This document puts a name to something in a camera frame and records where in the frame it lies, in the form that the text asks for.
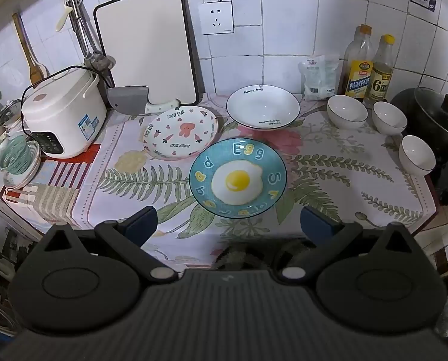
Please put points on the white cutting board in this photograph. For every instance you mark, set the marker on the white cutting board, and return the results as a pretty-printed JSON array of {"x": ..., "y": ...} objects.
[{"x": 145, "y": 45}]

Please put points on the wooden spatula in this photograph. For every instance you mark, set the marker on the wooden spatula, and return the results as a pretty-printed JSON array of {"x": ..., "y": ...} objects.
[{"x": 34, "y": 67}]

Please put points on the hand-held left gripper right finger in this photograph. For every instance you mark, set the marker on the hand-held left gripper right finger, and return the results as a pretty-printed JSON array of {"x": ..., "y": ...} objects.
[{"x": 316, "y": 226}]

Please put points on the white rice cooker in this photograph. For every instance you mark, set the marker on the white rice cooker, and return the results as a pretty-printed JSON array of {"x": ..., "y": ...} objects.
[{"x": 62, "y": 112}]

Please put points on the white black-rimmed bowl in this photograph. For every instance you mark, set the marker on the white black-rimmed bowl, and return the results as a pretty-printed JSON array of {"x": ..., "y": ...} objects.
[
  {"x": 347, "y": 111},
  {"x": 389, "y": 118},
  {"x": 416, "y": 155}
]

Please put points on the floral tablecloth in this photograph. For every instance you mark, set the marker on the floral tablecloth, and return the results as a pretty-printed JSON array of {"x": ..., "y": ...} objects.
[{"x": 321, "y": 165}]

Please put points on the black cooking pot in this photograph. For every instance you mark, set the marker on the black cooking pot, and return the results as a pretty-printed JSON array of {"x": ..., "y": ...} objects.
[{"x": 408, "y": 105}]

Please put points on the white plastic bag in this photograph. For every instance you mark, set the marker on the white plastic bag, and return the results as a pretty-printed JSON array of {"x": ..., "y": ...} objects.
[
  {"x": 332, "y": 75},
  {"x": 314, "y": 81}
]

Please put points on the blue fried egg plate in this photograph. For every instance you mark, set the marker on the blue fried egg plate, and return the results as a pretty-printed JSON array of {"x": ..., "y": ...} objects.
[{"x": 239, "y": 180}]

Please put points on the yellow-label oil bottle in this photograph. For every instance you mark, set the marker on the yellow-label oil bottle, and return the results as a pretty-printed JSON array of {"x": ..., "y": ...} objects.
[{"x": 358, "y": 71}]

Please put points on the small glass lid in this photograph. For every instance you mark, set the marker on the small glass lid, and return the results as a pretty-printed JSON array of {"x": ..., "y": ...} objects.
[{"x": 8, "y": 112}]

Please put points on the green colander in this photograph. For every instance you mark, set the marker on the green colander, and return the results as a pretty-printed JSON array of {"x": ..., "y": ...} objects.
[{"x": 15, "y": 154}]

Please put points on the glass pot lid brown knob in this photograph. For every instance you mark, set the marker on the glass pot lid brown knob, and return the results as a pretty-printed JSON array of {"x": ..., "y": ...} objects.
[{"x": 438, "y": 116}]

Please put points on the white black-rimmed plate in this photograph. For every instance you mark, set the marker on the white black-rimmed plate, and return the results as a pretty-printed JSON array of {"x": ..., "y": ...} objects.
[{"x": 263, "y": 105}]

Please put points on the wall sticker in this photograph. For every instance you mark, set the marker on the wall sticker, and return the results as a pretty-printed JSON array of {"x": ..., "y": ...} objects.
[{"x": 423, "y": 0}]

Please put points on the striped cloth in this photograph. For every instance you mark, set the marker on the striped cloth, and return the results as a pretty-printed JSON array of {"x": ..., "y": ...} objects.
[{"x": 51, "y": 191}]

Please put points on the metal ladle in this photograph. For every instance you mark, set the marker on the metal ladle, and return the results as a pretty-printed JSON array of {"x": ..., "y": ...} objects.
[{"x": 96, "y": 60}]

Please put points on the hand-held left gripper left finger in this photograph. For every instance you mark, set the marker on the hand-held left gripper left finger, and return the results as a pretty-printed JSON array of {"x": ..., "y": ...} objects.
[{"x": 141, "y": 222}]

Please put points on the clear vinegar bottle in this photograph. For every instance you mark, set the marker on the clear vinegar bottle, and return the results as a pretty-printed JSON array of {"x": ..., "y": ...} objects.
[{"x": 381, "y": 79}]

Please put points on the pink cartoon print plate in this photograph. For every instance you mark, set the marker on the pink cartoon print plate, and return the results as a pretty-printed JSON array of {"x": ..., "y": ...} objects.
[{"x": 180, "y": 133}]

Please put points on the green strainer on dish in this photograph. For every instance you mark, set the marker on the green strainer on dish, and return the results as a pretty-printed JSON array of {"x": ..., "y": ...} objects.
[{"x": 30, "y": 173}]

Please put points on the white wall socket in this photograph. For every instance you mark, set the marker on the white wall socket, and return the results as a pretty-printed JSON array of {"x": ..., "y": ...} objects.
[{"x": 215, "y": 17}]

